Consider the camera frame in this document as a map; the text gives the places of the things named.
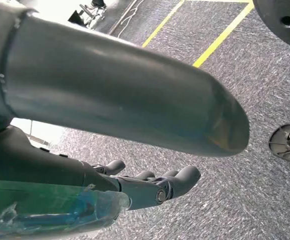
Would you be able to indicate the black metal stand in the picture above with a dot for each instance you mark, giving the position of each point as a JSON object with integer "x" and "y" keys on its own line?
{"x": 78, "y": 18}

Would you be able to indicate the black right robot foot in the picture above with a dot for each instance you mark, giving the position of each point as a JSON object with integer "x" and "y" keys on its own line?
{"x": 285, "y": 145}

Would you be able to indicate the black robot leg cover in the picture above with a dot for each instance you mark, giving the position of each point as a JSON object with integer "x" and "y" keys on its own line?
{"x": 280, "y": 20}

